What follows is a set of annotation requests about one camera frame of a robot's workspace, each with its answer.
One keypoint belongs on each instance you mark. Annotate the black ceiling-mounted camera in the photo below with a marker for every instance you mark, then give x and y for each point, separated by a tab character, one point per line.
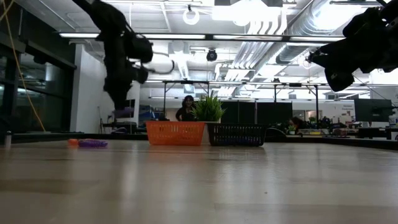
308	57

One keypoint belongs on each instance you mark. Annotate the black aluminium table frame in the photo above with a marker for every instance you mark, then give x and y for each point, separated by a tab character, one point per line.
357	142

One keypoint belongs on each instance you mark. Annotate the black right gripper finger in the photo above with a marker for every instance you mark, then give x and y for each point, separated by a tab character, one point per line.
331	59
331	48

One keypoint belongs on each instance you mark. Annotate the green plant in white pot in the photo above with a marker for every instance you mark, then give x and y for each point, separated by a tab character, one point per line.
208	109

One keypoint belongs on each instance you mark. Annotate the person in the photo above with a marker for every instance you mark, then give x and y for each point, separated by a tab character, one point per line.
297	122
186	112

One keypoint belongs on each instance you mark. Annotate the black partition panels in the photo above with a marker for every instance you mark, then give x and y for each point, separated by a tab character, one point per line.
273	112

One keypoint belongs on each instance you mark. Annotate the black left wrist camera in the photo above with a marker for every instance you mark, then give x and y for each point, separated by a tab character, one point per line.
140	74

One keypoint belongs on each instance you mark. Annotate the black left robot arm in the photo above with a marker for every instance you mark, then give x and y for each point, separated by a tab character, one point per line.
105	15

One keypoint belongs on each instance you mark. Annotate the dark leafy potted plant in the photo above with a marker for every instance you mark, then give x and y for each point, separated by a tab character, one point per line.
323	123

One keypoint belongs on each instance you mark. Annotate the small white cylinder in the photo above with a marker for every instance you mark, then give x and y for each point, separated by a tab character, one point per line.
8	140

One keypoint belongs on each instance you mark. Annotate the black round ceiling fixture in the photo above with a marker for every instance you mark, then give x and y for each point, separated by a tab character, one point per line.
211	55

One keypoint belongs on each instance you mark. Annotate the black background workstation frame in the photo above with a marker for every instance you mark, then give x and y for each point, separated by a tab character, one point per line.
316	102

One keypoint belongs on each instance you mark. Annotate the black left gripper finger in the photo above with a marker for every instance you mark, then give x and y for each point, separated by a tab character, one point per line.
119	93

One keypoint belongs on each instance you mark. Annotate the black plastic mesh basket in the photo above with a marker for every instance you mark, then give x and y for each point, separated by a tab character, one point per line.
236	134

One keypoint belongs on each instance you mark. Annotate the small potted plant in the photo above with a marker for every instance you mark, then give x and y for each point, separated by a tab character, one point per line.
291	129

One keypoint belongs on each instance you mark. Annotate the orange plastic mesh basket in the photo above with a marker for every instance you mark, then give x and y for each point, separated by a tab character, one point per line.
174	133

